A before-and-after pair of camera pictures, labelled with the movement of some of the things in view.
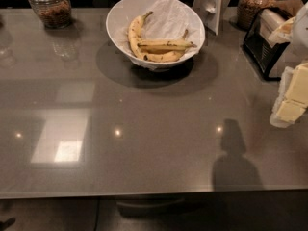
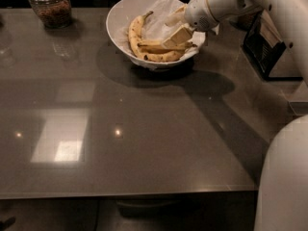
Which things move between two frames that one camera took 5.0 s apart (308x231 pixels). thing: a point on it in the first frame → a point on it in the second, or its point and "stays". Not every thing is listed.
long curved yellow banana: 135,29 stays
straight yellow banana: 166,46 stays
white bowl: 170,17 stays
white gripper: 301,33 → 196,12
